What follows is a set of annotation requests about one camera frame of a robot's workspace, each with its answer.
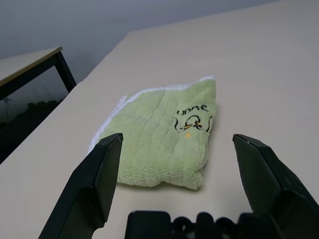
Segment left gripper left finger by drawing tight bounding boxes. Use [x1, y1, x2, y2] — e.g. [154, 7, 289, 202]
[38, 132, 124, 239]

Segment beige side table black frame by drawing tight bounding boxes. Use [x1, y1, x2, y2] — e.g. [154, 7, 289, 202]
[0, 46, 77, 102]

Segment green towel with white trim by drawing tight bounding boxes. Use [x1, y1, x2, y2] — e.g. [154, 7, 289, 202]
[87, 75, 220, 192]

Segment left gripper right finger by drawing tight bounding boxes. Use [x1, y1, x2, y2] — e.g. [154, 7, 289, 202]
[231, 133, 319, 239]

